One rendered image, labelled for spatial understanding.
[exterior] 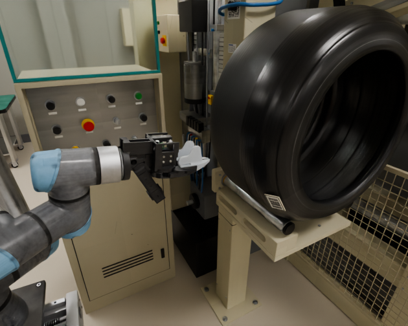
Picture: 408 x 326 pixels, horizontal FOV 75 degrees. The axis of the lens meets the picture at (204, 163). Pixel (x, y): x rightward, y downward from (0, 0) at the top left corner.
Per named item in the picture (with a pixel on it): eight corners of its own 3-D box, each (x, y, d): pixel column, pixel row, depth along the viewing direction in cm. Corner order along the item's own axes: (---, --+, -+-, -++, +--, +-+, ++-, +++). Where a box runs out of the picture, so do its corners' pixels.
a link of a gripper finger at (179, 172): (200, 168, 59) (162, 173, 55) (199, 174, 60) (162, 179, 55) (190, 160, 63) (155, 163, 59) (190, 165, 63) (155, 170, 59)
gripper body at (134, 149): (182, 142, 55) (124, 147, 49) (180, 179, 58) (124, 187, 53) (169, 131, 61) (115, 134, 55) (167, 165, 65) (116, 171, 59)
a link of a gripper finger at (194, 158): (217, 146, 61) (181, 149, 56) (214, 169, 63) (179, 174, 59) (210, 141, 63) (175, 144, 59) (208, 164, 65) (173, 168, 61)
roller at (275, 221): (232, 180, 109) (223, 185, 107) (230, 171, 107) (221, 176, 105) (295, 231, 81) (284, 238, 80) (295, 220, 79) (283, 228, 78)
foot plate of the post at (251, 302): (200, 289, 164) (200, 286, 163) (236, 272, 175) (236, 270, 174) (223, 327, 143) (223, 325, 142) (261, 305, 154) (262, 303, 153)
